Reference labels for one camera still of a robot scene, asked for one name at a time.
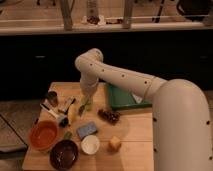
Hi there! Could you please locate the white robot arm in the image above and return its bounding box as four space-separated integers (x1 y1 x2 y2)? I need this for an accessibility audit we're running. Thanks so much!
75 48 213 171

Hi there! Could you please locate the small white bowl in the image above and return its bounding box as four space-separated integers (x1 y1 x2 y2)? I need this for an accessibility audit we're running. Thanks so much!
81 135 100 155

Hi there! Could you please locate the black handled spatula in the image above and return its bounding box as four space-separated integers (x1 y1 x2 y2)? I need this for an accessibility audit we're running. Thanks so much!
58 98 76 115

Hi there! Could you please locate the blue sponge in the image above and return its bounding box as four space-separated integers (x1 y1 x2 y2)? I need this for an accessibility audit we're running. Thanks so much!
77 122 98 139

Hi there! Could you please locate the green plastic tray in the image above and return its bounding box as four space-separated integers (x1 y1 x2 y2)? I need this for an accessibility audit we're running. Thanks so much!
106 83 151 110

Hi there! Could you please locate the silver metal can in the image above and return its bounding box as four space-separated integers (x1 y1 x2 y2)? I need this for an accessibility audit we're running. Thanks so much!
46 91 59 107

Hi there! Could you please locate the yellow banana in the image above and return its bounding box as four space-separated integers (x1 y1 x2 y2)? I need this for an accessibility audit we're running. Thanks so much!
68 105 76 125

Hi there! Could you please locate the dark brown bowl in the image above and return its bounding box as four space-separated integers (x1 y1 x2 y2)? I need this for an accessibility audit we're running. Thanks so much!
50 140 78 171

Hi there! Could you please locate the orange bowl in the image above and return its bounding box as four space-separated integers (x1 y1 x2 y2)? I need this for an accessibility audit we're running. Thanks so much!
28 120 59 151

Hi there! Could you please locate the brown chocolate bar piece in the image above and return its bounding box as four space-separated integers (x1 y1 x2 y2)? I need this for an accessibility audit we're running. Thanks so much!
98 109 120 124

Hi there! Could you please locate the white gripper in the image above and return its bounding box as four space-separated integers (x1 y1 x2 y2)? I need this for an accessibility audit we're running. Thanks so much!
80 79 99 106

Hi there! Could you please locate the small green pepper toy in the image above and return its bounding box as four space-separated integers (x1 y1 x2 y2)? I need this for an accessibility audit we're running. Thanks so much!
63 131 72 140

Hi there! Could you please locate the white handled brush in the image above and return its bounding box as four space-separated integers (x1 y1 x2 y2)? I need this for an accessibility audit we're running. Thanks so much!
40 103 67 123

